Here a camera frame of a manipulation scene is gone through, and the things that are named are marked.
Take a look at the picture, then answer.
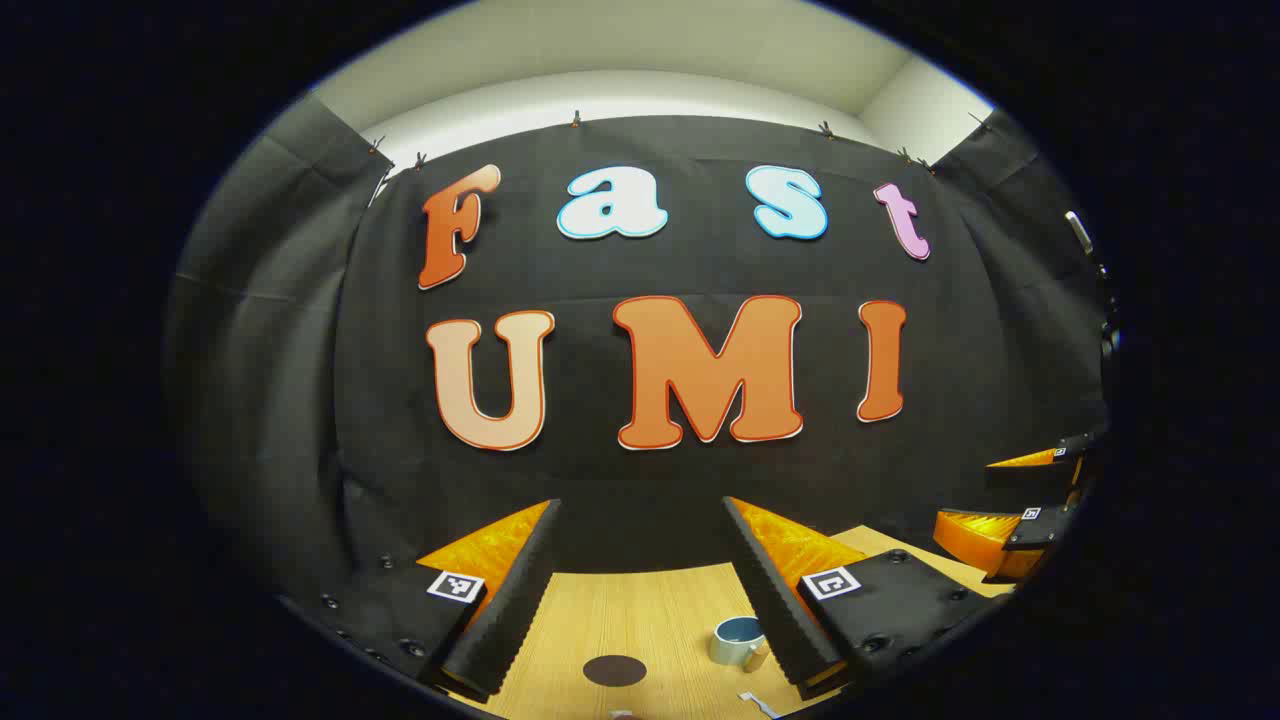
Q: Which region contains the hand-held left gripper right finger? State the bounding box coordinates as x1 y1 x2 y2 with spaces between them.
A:
722 496 1016 701

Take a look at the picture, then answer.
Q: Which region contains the dark round coaster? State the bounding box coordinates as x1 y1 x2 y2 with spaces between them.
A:
583 655 648 688

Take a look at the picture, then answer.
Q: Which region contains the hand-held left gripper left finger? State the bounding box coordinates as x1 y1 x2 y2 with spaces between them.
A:
280 498 563 703

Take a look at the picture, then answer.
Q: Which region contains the light wooden desktop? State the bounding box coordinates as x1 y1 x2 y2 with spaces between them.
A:
445 525 1016 720

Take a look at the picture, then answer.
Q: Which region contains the black backdrop cloth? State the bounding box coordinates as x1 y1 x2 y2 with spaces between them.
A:
165 95 1116 641

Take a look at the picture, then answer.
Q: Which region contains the pale green cup wooden handle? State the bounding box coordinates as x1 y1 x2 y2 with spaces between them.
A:
708 616 771 671

